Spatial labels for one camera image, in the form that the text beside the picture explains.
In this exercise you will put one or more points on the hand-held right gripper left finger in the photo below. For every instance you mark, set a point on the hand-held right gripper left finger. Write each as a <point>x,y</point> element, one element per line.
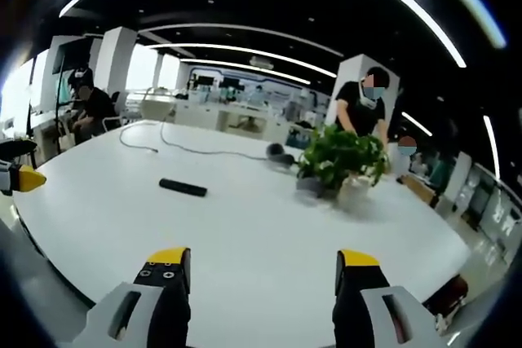
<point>134,311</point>

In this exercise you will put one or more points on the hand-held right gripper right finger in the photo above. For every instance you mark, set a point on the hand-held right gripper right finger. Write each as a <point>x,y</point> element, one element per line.
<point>381,307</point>

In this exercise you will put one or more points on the black remote control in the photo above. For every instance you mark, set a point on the black remote control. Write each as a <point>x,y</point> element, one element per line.
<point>183,188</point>

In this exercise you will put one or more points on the black chair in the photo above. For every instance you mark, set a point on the black chair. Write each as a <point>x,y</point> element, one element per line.
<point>16,148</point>

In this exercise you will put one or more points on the dark red chair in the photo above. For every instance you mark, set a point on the dark red chair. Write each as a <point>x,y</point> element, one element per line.
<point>446,297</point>

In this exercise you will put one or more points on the white plant pot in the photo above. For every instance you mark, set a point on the white plant pot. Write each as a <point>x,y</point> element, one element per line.
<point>354,191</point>

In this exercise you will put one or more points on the brown cardboard box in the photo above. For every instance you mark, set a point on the brown cardboard box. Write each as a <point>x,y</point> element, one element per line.
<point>420,189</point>

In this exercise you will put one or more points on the dark grey pot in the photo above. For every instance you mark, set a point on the dark grey pot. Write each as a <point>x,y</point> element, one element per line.
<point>310,186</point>

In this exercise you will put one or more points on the green potted plant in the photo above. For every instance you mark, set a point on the green potted plant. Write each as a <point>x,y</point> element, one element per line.
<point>340,156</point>

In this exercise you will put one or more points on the black headphones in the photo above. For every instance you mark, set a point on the black headphones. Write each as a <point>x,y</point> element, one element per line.
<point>279,153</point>

